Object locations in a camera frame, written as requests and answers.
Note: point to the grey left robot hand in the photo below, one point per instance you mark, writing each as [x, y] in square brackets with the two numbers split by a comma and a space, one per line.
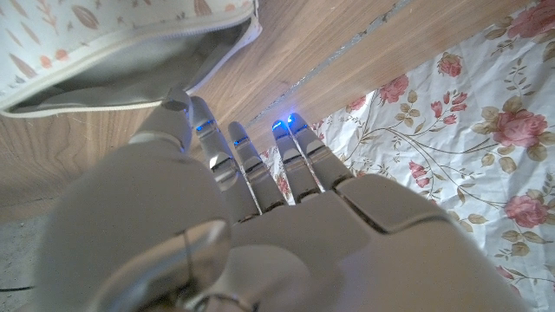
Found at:
[282, 242]

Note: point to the white patterned pen bag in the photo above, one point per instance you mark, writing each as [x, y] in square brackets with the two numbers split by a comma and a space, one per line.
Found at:
[86, 43]

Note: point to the floral backdrop cloth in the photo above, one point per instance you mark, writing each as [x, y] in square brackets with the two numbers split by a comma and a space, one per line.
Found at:
[455, 130]

